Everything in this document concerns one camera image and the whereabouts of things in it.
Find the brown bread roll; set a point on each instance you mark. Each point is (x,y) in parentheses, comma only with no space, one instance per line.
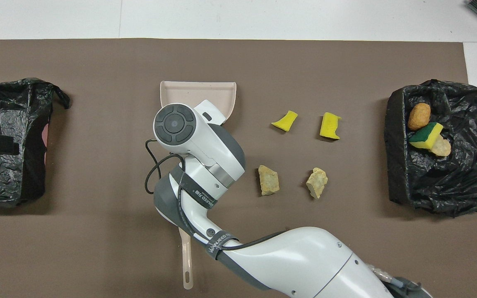
(419,116)

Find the tan crusted bread piece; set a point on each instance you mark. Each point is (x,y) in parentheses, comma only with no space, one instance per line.
(268,180)

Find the yellow sponge piece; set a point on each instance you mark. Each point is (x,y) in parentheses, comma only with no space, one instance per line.
(425,135)
(329,125)
(285,121)

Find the pale bread chunk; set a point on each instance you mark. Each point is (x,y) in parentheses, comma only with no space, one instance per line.
(442,148)

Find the pale bread piece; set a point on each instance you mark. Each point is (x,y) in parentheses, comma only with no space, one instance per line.
(317,182)

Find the brown table mat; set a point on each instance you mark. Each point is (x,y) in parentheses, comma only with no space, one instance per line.
(97,62)

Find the bin lined with black bag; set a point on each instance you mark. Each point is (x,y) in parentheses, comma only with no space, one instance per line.
(462,178)
(2,182)

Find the beige plastic dustpan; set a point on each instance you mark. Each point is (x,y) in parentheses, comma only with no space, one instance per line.
(197,91)

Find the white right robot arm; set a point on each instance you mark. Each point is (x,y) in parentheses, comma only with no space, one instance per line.
(199,145)

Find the beige hand brush black bristles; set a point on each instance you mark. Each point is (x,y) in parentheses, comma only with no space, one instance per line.
(186,269)

